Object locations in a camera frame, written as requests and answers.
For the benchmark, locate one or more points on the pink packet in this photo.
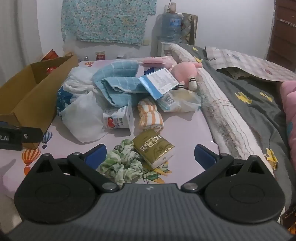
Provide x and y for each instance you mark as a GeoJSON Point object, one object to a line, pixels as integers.
{"type": "Point", "coordinates": [159, 61]}

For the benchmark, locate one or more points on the grey blanket with yellow print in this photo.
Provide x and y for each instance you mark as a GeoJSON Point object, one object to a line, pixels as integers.
{"type": "Point", "coordinates": [254, 111]}

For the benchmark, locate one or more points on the teal floral wall cloth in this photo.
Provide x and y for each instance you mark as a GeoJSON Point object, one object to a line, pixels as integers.
{"type": "Point", "coordinates": [104, 20]}

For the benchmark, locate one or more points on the white water dispenser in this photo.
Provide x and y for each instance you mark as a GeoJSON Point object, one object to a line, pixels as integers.
{"type": "Point", "coordinates": [163, 49]}

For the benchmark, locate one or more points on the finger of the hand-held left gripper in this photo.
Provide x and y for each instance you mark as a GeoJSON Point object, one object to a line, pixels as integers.
{"type": "Point", "coordinates": [32, 134]}

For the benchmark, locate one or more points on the pink checked pillow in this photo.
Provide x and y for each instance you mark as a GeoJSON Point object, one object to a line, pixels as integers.
{"type": "Point", "coordinates": [249, 63]}

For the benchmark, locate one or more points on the yogurt cup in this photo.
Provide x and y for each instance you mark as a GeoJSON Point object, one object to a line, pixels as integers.
{"type": "Point", "coordinates": [116, 120]}

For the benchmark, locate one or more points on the patterned cardboard board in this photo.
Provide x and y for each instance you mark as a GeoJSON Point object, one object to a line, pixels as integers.
{"type": "Point", "coordinates": [190, 27]}

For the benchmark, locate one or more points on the gold tissue packet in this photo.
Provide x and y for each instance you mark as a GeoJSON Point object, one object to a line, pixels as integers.
{"type": "Point", "coordinates": [152, 146]}

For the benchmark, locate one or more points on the small item on water jug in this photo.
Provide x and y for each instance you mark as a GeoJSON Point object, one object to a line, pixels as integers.
{"type": "Point", "coordinates": [171, 8]}

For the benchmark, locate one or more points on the rolled white mat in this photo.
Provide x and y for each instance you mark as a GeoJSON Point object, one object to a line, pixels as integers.
{"type": "Point", "coordinates": [219, 109]}

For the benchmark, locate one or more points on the blue water jug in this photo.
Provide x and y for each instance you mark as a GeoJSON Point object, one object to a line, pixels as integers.
{"type": "Point", "coordinates": [170, 27]}

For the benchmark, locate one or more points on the orange striped towel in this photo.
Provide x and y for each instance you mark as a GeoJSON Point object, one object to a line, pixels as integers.
{"type": "Point", "coordinates": [150, 115]}

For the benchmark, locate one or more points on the green floral scrunchie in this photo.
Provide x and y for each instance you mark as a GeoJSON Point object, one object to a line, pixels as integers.
{"type": "Point", "coordinates": [120, 162]}

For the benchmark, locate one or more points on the pink quilt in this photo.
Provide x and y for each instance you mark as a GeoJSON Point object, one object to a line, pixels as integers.
{"type": "Point", "coordinates": [289, 102]}

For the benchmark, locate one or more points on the clear plastic mask bag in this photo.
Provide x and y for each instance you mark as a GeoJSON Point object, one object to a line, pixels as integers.
{"type": "Point", "coordinates": [182, 100]}

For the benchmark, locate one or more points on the blue white mask box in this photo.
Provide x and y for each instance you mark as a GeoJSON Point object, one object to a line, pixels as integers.
{"type": "Point", "coordinates": [159, 82]}

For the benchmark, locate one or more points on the brown wooden door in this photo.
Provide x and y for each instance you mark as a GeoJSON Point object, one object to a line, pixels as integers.
{"type": "Point", "coordinates": [283, 32]}

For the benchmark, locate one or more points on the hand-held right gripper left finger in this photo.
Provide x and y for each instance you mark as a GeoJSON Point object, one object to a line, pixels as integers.
{"type": "Point", "coordinates": [96, 154]}

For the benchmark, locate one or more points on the brown cardboard box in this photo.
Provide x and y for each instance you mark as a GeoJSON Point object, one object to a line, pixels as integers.
{"type": "Point", "coordinates": [30, 99]}

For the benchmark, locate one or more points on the pink plush toy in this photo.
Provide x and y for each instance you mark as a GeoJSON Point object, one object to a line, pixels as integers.
{"type": "Point", "coordinates": [185, 71]}

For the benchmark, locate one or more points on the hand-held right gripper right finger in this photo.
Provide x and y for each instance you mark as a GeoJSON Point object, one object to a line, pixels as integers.
{"type": "Point", "coordinates": [204, 156]}

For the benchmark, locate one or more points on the white plastic bag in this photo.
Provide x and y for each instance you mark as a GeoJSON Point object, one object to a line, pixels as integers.
{"type": "Point", "coordinates": [81, 111]}

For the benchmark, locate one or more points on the blue checked towel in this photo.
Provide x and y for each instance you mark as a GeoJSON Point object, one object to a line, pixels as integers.
{"type": "Point", "coordinates": [120, 85]}

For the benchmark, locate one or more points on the red snack bag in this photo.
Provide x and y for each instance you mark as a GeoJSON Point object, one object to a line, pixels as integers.
{"type": "Point", "coordinates": [51, 55]}

